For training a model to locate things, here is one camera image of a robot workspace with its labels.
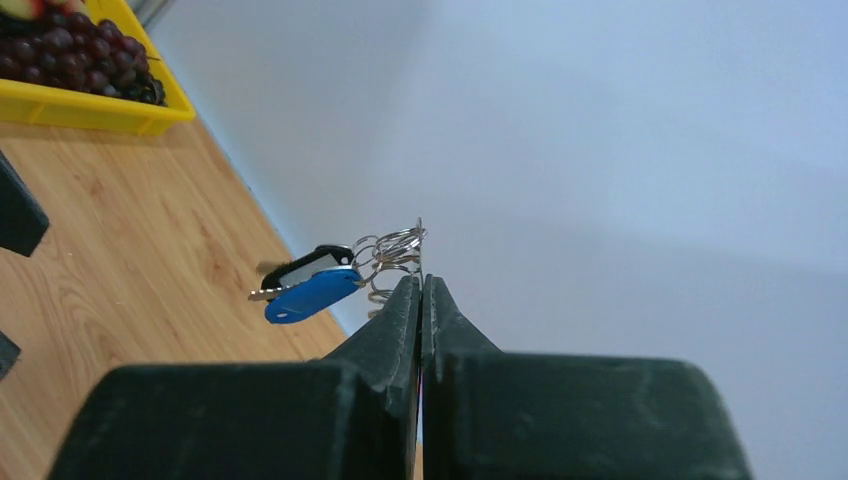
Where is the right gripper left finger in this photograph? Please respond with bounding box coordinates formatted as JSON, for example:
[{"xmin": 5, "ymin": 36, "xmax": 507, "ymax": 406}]
[{"xmin": 49, "ymin": 276, "xmax": 421, "ymax": 479}]

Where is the dark purple grape bunch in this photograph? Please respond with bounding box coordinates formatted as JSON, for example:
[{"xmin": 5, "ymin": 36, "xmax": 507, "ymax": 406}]
[{"xmin": 1, "ymin": 12, "xmax": 165, "ymax": 106}]

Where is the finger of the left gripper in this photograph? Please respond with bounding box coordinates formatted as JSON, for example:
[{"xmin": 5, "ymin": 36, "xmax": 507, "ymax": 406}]
[
  {"xmin": 0, "ymin": 332, "xmax": 21, "ymax": 380},
  {"xmin": 0, "ymin": 153, "xmax": 50, "ymax": 257}
]

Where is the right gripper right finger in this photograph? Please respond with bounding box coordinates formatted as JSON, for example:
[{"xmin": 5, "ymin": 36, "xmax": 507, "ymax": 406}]
[{"xmin": 422, "ymin": 275, "xmax": 752, "ymax": 479}]

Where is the yellow plastic fruit tray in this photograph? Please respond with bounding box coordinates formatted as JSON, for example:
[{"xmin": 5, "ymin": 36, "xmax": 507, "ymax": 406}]
[{"xmin": 1, "ymin": 1, "xmax": 196, "ymax": 136}]

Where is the blue key tag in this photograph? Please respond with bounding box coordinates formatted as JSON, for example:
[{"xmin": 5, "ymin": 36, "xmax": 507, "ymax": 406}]
[{"xmin": 264, "ymin": 266, "xmax": 362, "ymax": 324}]

